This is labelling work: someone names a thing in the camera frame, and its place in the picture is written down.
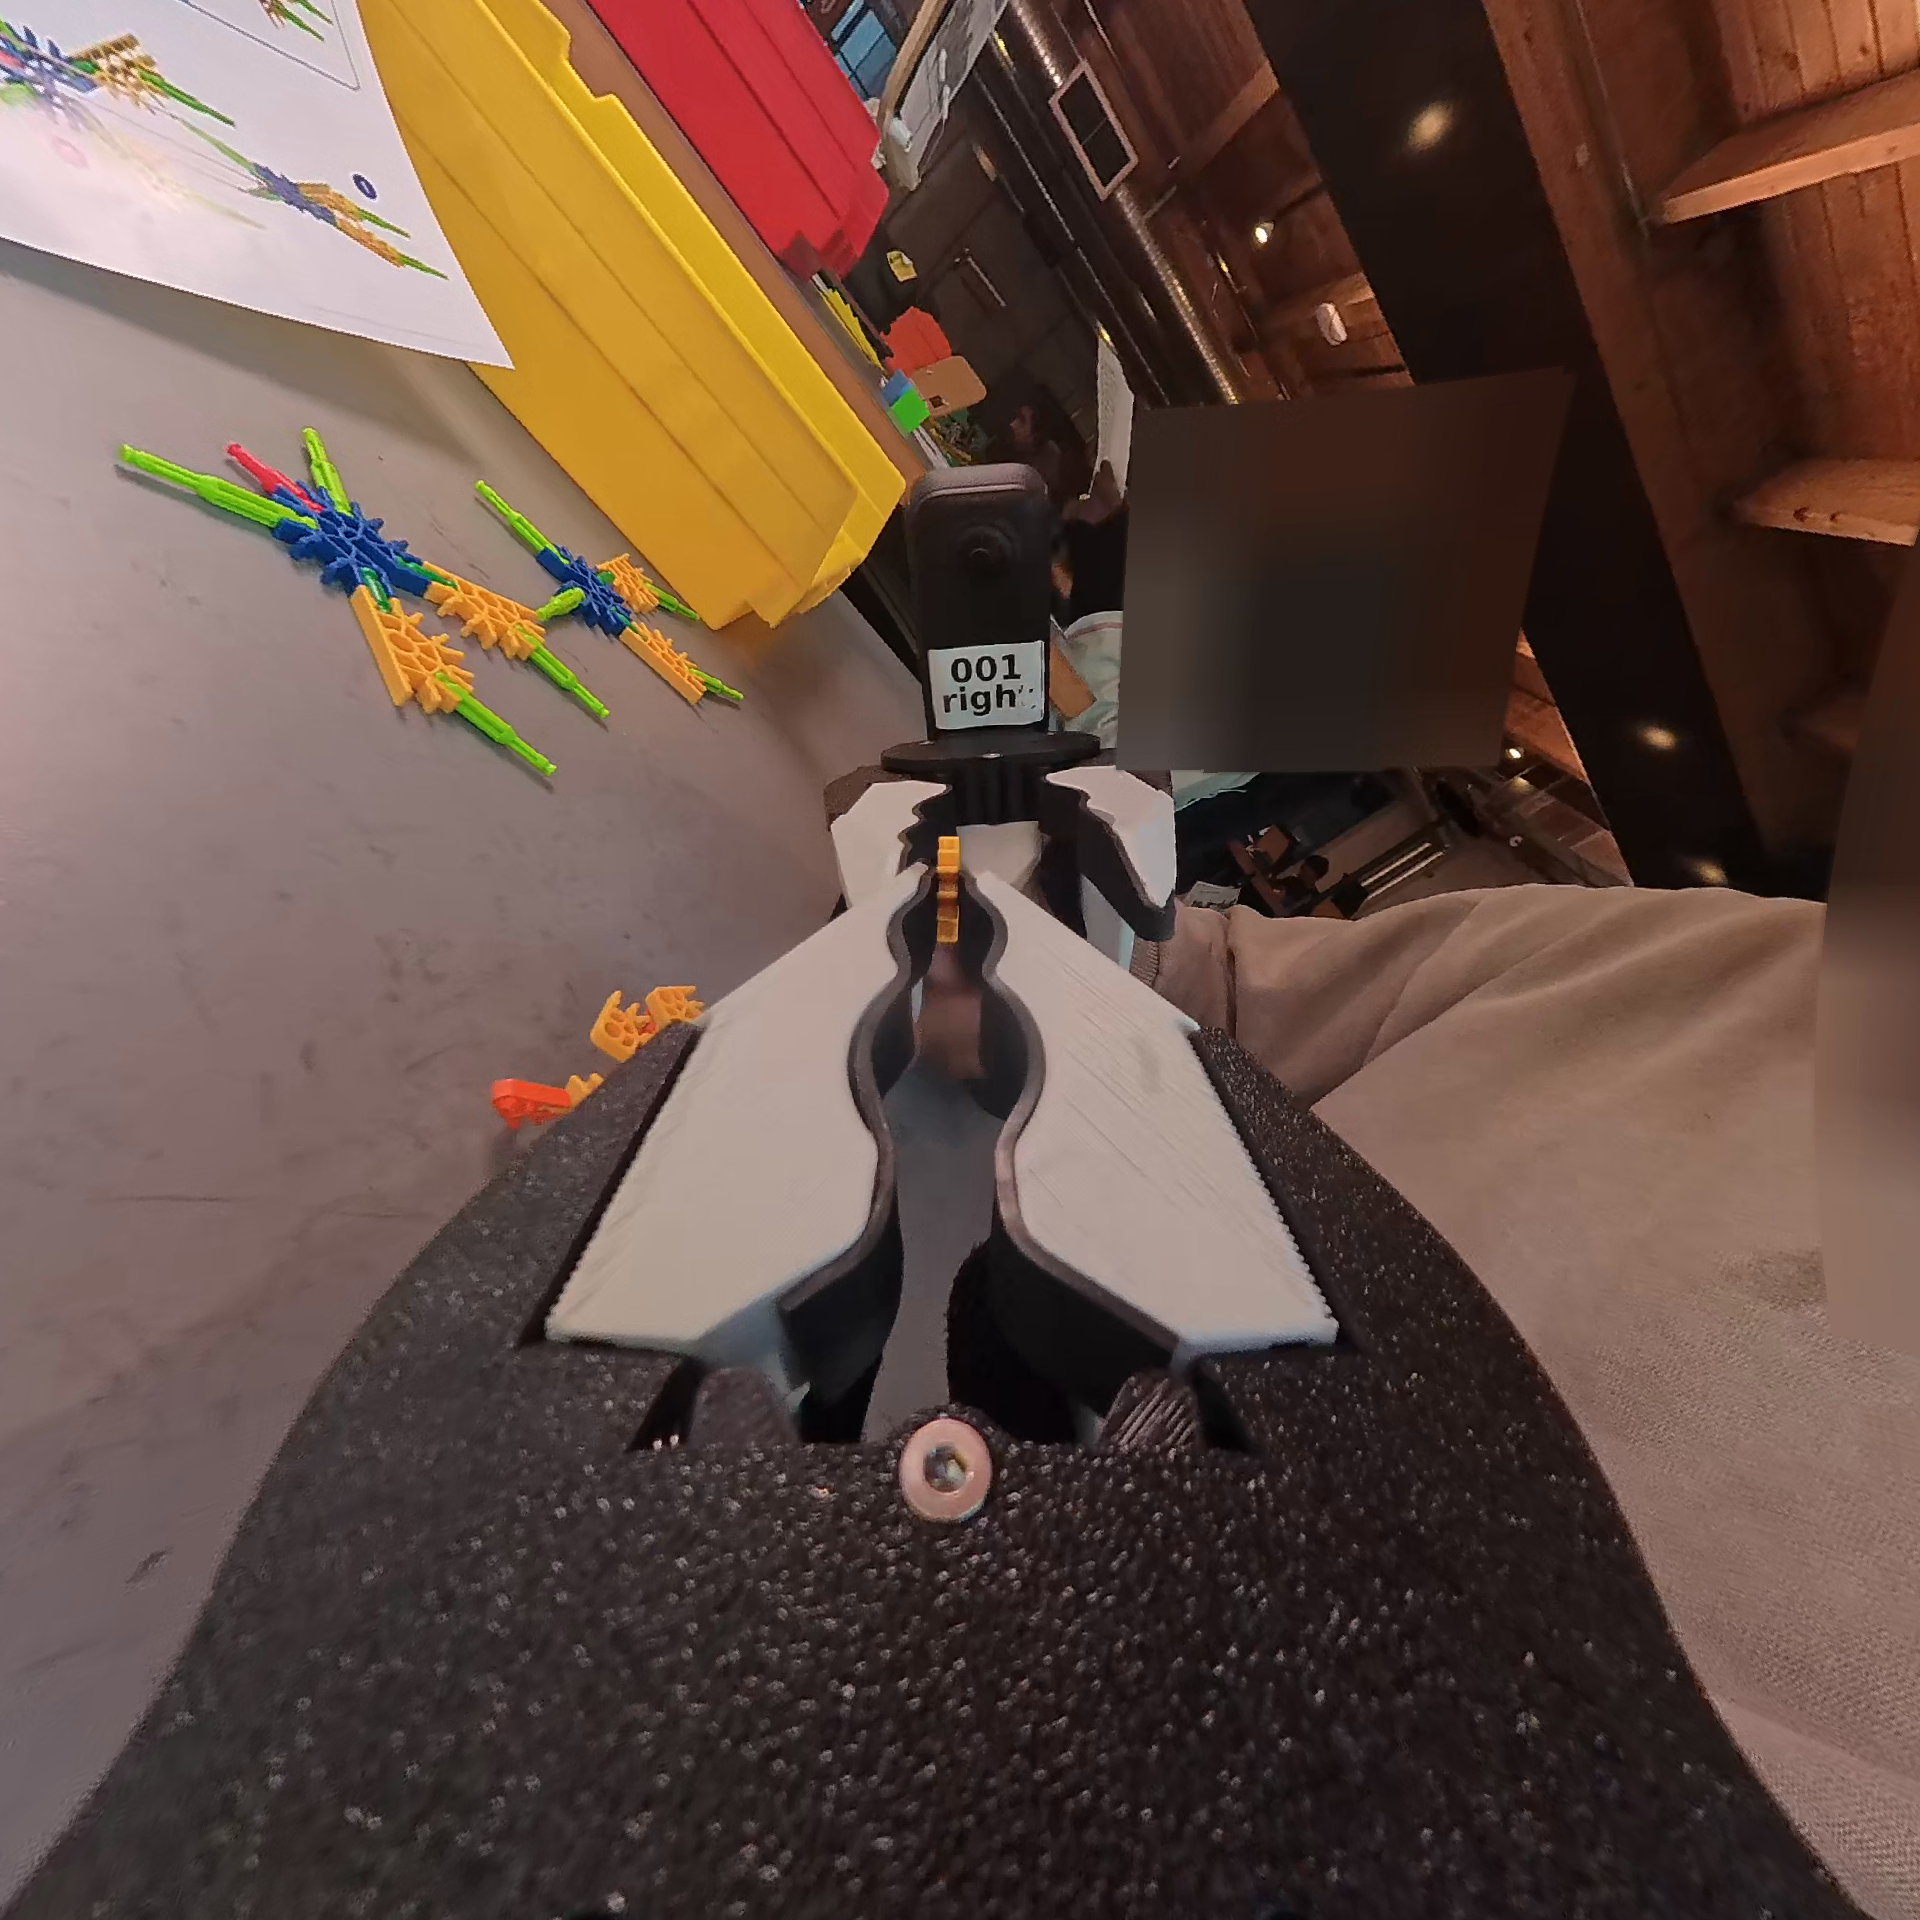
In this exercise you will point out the red plastic bin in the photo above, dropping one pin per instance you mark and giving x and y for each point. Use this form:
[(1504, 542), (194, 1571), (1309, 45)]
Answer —
[(735, 105)]

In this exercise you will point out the whiteboard on stand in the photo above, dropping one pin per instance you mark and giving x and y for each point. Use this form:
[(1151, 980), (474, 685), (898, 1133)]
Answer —
[(945, 59)]

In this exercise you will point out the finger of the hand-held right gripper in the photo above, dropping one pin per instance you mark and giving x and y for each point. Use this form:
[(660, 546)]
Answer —
[(1132, 840), (869, 840)]

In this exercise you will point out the white instruction sheet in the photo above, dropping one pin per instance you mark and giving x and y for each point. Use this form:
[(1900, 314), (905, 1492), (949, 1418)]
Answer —
[(225, 181)]

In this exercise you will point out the yellow black toy wheel assembly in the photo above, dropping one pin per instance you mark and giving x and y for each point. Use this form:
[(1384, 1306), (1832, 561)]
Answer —
[(628, 1026)]

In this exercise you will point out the person's torso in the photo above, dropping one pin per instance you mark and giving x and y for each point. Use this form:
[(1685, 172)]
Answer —
[(1575, 1349)]

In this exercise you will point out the small yellow toy piece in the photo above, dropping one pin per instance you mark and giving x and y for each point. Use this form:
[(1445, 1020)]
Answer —
[(947, 884)]

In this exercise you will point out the person's right hand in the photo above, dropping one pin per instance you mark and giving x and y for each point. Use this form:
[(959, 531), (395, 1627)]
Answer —
[(949, 1036)]

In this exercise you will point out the green toy cube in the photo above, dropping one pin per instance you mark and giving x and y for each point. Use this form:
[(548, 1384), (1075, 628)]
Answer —
[(905, 402)]

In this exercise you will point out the yellow plastic bin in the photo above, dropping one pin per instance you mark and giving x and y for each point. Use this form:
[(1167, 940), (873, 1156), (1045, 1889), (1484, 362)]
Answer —
[(645, 299)]

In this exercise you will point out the grey desk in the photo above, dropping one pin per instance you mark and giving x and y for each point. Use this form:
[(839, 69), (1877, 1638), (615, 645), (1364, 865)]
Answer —
[(225, 973)]

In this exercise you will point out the white paper sheet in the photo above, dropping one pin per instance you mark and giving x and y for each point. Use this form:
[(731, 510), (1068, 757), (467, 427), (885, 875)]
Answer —
[(1114, 420)]

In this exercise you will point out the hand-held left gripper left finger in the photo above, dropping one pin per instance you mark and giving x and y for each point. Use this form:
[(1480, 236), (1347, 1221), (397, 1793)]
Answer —
[(721, 1184)]

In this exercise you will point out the large blue green toy assembly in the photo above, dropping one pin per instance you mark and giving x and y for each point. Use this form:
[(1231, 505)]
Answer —
[(353, 546)]

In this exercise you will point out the small blue green toy assembly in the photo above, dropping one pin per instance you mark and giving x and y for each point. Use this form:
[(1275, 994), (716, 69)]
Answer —
[(593, 585)]

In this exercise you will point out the person's right forearm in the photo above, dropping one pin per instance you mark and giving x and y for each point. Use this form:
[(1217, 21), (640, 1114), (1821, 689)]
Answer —
[(1424, 990)]

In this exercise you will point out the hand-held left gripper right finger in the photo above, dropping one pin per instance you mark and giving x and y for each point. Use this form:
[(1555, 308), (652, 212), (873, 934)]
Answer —
[(1171, 1184)]

